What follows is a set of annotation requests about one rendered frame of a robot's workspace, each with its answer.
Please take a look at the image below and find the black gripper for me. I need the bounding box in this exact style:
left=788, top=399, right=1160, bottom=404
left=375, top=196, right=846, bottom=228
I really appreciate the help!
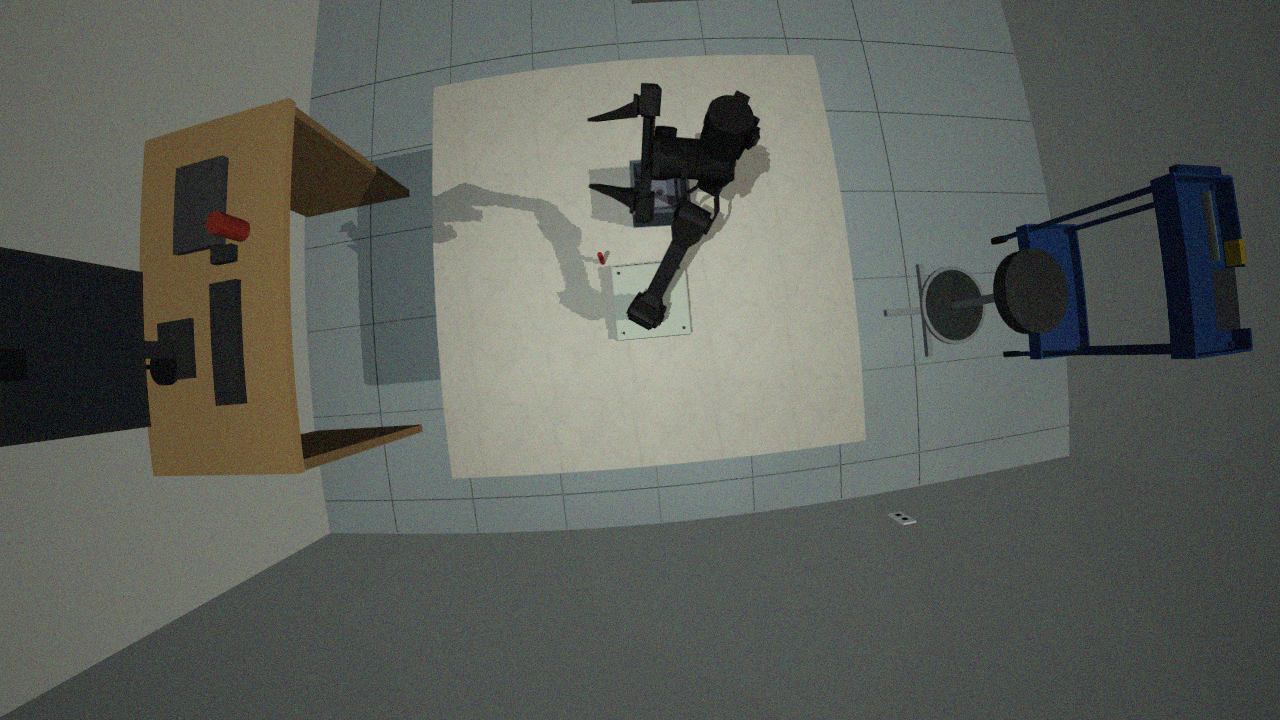
left=588, top=83, right=698, bottom=223

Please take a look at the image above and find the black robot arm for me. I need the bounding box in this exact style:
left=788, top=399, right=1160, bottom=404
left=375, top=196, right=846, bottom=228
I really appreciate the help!
left=627, top=90, right=760, bottom=331

